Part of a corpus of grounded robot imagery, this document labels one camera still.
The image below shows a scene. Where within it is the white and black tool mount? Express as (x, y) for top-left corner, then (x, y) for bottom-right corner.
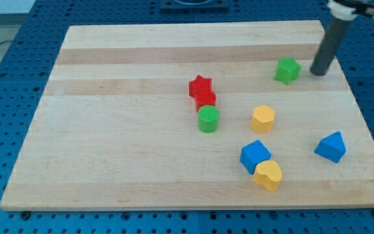
(327, 0), (374, 21)

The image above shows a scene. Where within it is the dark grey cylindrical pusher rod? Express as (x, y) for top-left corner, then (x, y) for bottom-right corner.
(310, 16), (352, 76)

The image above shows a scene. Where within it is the green star block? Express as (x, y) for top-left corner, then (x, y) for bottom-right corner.
(274, 58), (301, 85)

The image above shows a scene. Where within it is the red star block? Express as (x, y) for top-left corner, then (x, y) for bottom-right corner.
(188, 75), (212, 98)

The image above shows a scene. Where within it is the yellow hexagon block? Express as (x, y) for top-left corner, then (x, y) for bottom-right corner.
(251, 105), (275, 134)

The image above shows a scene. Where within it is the blue triangle block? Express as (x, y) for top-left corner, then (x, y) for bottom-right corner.
(314, 131), (346, 163)

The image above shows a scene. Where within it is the blue cube block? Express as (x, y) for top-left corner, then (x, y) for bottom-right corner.
(240, 140), (271, 175)

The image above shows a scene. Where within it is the yellow heart block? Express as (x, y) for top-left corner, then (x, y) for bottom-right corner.
(253, 160), (282, 191)

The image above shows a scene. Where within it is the red cylinder block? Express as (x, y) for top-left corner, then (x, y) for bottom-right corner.
(195, 90), (217, 112)

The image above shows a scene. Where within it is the green cylinder block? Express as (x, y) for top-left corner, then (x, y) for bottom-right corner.
(197, 105), (219, 133)

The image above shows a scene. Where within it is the light wooden board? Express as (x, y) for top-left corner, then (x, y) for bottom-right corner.
(0, 20), (374, 211)

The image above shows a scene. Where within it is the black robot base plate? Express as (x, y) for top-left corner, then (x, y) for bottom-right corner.
(158, 0), (230, 11)

